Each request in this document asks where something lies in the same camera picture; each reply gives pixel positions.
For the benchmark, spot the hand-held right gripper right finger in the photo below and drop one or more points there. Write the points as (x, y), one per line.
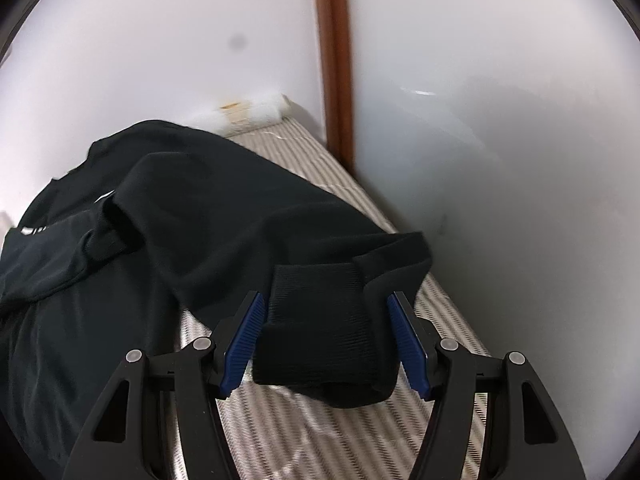
(407, 346)

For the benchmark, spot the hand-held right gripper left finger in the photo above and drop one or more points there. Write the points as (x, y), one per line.
(246, 336)

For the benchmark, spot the black sweater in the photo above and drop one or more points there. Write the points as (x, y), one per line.
(225, 220)

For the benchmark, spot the striped mattress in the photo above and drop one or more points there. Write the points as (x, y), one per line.
(300, 437)

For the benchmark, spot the black smooth garment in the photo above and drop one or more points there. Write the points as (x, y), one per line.
(45, 265)

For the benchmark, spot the white paper strip with tape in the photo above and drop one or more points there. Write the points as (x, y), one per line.
(250, 110)

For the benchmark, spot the brown wooden door frame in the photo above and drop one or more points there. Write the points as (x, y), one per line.
(335, 60)

